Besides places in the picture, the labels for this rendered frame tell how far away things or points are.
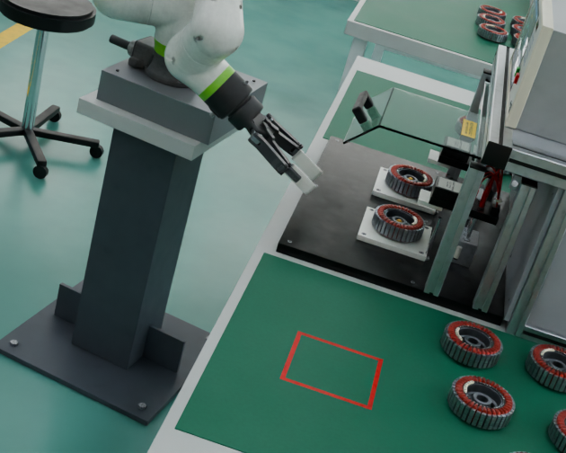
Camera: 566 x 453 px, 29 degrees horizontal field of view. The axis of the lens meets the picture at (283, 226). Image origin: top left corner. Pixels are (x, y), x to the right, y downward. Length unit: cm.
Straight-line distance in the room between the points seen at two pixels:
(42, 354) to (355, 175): 100
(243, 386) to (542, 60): 82
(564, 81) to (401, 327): 55
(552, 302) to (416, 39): 185
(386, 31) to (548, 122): 179
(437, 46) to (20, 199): 152
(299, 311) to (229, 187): 214
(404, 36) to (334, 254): 176
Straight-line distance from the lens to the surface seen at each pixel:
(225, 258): 365
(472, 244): 230
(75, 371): 296
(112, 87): 265
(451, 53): 384
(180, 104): 258
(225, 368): 181
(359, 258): 221
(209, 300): 340
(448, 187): 228
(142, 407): 287
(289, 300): 204
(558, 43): 208
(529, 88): 210
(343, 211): 238
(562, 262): 213
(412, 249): 229
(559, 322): 219
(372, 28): 384
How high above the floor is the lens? 178
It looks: 27 degrees down
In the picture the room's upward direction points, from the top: 16 degrees clockwise
